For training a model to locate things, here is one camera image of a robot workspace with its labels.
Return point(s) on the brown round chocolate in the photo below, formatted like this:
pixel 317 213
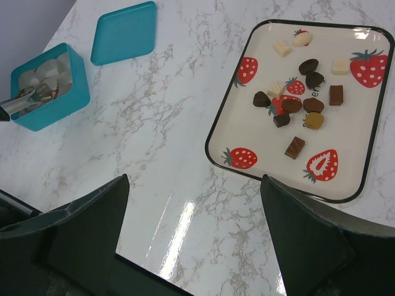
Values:
pixel 313 105

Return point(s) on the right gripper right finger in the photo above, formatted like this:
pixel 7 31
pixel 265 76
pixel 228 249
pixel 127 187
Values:
pixel 323 251

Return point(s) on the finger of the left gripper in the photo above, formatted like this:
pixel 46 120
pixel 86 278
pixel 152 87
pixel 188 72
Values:
pixel 4 116

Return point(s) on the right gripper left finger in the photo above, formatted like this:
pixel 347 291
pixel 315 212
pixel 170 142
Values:
pixel 76 241

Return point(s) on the dark round chocolate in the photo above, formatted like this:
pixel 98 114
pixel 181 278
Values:
pixel 308 66

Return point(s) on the teal chocolate box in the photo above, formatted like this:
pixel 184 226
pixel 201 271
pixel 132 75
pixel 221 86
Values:
pixel 63 70

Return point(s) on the dark heart chocolate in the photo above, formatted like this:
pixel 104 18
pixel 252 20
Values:
pixel 314 79

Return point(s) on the brown rectangular chocolate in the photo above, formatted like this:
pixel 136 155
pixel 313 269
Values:
pixel 336 95

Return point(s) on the brown bar chocolate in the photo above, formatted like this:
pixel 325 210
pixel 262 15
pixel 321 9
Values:
pixel 295 148

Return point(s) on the brown oval chocolate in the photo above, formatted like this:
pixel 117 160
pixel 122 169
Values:
pixel 291 105

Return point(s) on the dark small chocolate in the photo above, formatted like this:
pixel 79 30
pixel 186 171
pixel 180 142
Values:
pixel 261 100

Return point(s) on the white strawberry shaped chocolate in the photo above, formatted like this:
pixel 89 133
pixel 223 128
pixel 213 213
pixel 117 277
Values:
pixel 301 38

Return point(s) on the strawberry pattern tray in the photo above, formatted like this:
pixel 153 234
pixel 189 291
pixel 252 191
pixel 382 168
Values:
pixel 334 162

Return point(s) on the white cube chocolate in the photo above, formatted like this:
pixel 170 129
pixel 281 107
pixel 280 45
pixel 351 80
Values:
pixel 340 66

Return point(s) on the tan shell chocolate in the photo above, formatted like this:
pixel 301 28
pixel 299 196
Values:
pixel 314 121

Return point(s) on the white ridged chocolate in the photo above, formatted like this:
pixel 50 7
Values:
pixel 276 89

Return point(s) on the dark square chocolate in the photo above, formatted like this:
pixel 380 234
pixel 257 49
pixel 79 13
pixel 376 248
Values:
pixel 281 120

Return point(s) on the teal box lid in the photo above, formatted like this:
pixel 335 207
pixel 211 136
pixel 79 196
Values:
pixel 124 34

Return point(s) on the metal serving tongs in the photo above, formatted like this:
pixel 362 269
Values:
pixel 27 97

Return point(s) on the white square chocolate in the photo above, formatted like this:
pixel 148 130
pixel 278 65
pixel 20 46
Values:
pixel 281 48

